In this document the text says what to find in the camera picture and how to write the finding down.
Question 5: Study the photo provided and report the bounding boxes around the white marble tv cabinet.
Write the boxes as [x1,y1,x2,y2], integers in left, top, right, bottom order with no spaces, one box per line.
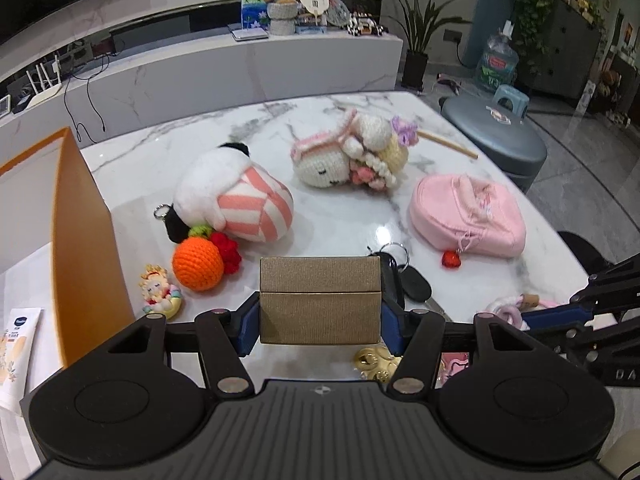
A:
[1,32,402,162]

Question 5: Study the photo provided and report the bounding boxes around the pink mini backpack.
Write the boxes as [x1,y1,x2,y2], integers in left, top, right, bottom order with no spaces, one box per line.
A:
[409,174,526,259]

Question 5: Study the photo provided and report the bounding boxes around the large orange storage box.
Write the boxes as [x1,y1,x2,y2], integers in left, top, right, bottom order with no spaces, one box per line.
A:
[0,127,138,461]

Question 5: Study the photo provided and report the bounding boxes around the potted green plant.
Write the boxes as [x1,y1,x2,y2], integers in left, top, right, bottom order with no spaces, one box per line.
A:
[388,0,472,92]

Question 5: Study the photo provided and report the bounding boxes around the panda plush pink striped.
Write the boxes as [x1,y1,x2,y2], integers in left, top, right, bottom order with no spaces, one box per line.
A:
[164,142,294,244]

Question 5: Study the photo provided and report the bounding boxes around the gold metal keychain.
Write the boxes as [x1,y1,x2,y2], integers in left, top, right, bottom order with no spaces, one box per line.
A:
[354,346,401,385]

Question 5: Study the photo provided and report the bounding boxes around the water jug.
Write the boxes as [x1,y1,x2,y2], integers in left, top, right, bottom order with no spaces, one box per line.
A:
[475,20,520,91]

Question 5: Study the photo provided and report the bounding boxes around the small blue plastic stool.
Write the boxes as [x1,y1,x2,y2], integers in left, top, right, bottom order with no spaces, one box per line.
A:
[492,84,529,118]

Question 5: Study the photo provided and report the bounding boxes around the teddy bear in pot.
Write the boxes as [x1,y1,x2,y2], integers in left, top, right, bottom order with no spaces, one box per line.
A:
[264,0,298,36]

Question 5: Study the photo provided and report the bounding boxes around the crochet bunny doll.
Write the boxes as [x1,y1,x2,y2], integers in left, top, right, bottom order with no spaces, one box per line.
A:
[290,110,419,192]

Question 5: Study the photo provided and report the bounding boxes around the round paper fan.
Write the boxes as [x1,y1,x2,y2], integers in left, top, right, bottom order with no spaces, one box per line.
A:
[297,0,329,26]

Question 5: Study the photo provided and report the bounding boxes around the black car key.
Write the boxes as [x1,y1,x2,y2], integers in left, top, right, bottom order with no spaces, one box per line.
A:
[370,242,433,310]

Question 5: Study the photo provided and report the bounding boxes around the hand cream tube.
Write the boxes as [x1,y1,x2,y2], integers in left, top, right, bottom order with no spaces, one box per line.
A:
[0,308,42,415]

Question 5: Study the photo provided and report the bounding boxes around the wooden stick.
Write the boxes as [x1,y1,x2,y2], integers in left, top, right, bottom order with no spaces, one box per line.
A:
[416,129,478,160]

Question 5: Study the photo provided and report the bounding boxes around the climbing ivy plant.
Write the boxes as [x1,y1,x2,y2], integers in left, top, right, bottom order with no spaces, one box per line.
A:
[512,0,605,79]

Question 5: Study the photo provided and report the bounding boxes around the cartoon figurine charm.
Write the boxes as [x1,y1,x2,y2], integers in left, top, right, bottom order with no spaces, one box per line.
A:
[139,264,182,320]

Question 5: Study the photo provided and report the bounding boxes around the orange crochet fruit charm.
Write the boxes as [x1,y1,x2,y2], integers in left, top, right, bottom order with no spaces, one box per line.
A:
[171,224,242,292]

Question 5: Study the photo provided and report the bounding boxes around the grey round stool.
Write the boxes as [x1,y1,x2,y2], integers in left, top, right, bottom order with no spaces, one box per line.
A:
[439,94,548,193]

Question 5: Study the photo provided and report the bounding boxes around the pink bunny keychain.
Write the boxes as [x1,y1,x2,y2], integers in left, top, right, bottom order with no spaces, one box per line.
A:
[485,294,559,330]

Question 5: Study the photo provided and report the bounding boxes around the white wifi router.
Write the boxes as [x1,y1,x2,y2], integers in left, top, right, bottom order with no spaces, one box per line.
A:
[26,56,62,110]

